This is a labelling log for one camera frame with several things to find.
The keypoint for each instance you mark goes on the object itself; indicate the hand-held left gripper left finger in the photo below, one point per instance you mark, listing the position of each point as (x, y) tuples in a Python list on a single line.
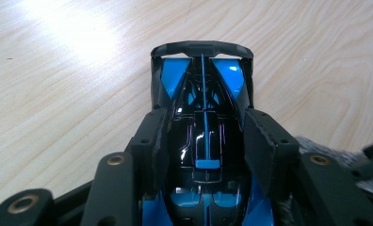
[(150, 147)]

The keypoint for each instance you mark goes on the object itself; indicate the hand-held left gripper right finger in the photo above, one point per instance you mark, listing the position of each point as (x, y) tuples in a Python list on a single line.
[(269, 150)]

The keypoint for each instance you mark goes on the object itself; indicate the grey cloth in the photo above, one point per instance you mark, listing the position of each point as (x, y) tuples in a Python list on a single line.
[(332, 153)]

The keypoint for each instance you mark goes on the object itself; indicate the blue toy car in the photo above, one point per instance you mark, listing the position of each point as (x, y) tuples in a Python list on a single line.
[(206, 138)]

